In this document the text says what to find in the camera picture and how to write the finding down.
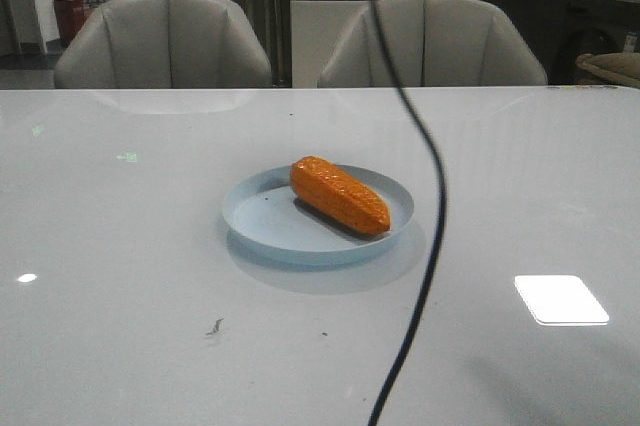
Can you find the orange corn cob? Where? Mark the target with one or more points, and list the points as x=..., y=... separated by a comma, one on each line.
x=335, y=193

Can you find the light blue plate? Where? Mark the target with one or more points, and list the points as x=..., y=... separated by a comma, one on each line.
x=265, y=216

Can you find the grey chair on right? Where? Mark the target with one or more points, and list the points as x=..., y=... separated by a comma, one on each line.
x=433, y=43

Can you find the grey chair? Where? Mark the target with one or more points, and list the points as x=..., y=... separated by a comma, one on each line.
x=433, y=43
x=165, y=44

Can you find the white pillar cabinet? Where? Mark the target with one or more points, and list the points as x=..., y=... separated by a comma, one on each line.
x=330, y=11

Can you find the grey chair on left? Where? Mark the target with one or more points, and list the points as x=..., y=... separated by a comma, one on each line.
x=165, y=44

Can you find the red fire extinguisher box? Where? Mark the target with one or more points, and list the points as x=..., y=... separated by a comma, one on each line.
x=70, y=17

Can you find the brown cushioned sofa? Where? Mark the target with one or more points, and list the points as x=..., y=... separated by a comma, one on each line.
x=620, y=69

